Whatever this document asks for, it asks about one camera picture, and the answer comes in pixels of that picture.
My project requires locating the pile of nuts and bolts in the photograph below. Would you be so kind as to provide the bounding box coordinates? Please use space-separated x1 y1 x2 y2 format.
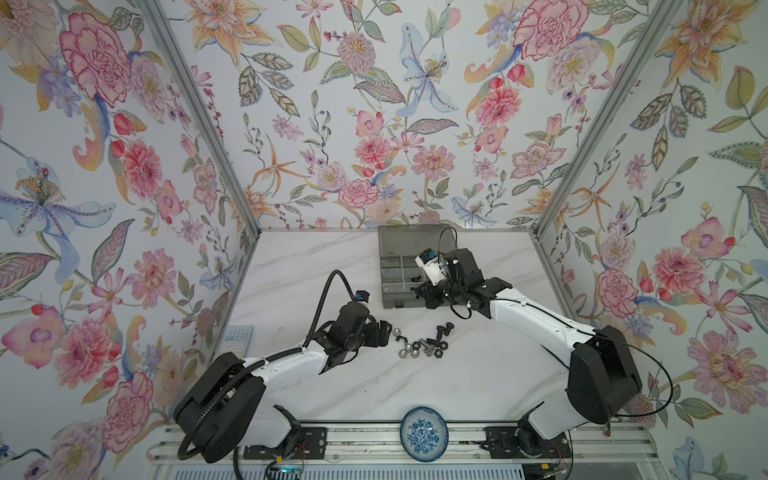
396 336 449 359

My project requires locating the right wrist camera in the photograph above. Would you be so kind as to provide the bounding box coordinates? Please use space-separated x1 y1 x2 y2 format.
415 248 448 286

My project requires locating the yellow grey calculator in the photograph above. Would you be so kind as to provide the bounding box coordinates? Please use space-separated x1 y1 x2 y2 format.
217 325 254 359

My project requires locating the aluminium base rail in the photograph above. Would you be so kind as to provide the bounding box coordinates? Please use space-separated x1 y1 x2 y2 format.
146 421 661 466

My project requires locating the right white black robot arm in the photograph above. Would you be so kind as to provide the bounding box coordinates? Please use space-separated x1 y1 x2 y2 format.
415 249 641 444

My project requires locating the grey compartment organizer box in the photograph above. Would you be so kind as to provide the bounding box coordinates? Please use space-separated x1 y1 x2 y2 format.
378 224 458 309

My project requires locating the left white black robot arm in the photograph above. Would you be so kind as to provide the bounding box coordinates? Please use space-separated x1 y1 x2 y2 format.
173 301 393 463

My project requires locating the blue patterned ceramic plate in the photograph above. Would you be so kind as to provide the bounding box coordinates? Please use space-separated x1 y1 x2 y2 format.
399 406 450 463

